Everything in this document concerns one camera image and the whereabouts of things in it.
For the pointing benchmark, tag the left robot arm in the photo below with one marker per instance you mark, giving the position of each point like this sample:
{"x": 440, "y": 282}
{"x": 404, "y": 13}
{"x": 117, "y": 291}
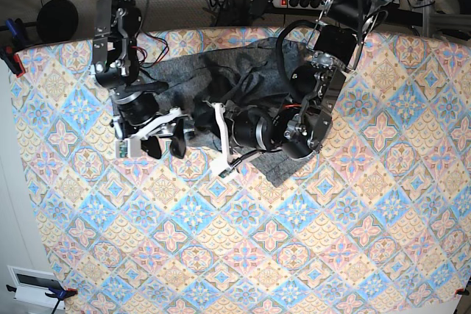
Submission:
{"x": 331, "y": 56}

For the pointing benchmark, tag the grey t-shirt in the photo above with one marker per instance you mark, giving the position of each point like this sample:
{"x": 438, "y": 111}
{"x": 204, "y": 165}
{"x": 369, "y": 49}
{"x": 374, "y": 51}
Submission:
{"x": 197, "y": 80}

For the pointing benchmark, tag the patterned tablecloth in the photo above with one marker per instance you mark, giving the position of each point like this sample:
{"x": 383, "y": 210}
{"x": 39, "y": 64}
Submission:
{"x": 379, "y": 221}

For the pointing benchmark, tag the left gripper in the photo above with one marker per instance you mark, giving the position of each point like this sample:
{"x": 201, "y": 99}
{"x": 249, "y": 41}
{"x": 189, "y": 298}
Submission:
{"x": 257, "y": 134}

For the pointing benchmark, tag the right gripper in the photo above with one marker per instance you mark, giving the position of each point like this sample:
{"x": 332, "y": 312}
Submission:
{"x": 138, "y": 123}

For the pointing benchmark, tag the blue clamp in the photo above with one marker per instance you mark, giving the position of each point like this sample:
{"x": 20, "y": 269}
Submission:
{"x": 18, "y": 30}

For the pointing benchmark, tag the white wall box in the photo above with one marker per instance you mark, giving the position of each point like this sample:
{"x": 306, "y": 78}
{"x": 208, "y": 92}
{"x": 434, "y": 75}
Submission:
{"x": 31, "y": 286}

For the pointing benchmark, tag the white power strip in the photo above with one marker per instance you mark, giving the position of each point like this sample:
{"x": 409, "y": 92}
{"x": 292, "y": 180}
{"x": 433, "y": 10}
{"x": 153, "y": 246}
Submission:
{"x": 298, "y": 4}

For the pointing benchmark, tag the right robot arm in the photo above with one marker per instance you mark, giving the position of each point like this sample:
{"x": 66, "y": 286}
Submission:
{"x": 116, "y": 66}

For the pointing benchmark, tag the red clamp bottom right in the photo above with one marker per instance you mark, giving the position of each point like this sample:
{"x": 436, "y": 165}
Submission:
{"x": 462, "y": 292}

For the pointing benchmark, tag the red black clamp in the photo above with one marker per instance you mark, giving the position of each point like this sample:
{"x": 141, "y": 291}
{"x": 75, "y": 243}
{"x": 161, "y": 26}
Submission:
{"x": 12, "y": 60}

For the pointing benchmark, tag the round black stool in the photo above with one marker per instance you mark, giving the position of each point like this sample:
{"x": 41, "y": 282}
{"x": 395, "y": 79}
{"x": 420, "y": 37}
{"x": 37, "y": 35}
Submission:
{"x": 57, "y": 21}

